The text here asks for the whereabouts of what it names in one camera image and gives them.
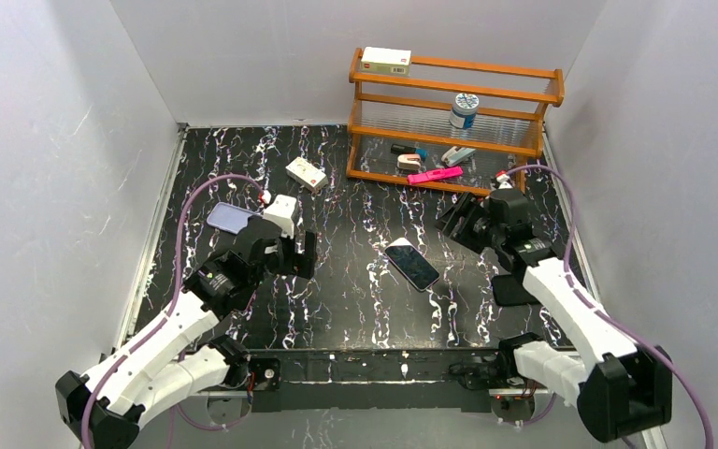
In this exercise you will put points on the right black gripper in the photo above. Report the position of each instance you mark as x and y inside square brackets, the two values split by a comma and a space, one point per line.
[476, 223]

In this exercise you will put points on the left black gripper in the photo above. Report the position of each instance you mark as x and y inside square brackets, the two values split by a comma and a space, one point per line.
[286, 249]

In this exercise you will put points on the white smartphone dark screen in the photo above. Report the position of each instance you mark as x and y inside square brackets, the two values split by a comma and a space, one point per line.
[411, 263]

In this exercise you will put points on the black phone case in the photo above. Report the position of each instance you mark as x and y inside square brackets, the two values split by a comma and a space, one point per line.
[509, 292]

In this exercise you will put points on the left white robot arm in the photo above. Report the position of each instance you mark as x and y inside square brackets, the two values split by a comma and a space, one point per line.
[107, 405]

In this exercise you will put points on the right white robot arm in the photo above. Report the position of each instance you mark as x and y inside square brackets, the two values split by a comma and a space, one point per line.
[617, 386]

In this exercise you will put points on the pink highlighter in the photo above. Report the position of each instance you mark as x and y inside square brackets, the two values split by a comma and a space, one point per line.
[435, 175]

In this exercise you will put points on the white teal stapler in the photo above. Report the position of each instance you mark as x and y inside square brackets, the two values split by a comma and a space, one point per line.
[456, 156]

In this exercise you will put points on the pink-edged dark smartphone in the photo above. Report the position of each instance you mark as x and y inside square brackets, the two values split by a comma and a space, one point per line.
[241, 301]

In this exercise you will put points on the beige small stapler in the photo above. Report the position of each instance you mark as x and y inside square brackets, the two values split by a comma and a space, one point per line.
[411, 162]

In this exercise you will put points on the lavender smartphone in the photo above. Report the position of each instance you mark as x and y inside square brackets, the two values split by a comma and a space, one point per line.
[229, 218]

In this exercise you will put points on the orange wooden shelf rack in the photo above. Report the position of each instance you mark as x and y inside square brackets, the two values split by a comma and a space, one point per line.
[482, 117]

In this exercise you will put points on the black teal marker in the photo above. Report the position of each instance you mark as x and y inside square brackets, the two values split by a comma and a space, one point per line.
[404, 149]

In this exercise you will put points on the white red small box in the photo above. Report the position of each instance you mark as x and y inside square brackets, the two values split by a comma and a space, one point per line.
[308, 175]

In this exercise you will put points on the blue white round jar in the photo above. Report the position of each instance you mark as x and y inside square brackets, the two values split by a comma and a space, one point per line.
[464, 110]

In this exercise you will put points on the white box on shelf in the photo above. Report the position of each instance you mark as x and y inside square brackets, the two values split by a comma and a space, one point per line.
[385, 61]

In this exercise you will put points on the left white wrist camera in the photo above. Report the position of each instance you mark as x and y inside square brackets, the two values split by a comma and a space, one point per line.
[283, 211]

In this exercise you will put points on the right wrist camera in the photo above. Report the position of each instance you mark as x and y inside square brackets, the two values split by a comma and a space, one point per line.
[503, 181]

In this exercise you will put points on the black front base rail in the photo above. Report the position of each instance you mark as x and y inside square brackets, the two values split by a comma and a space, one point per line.
[457, 378]

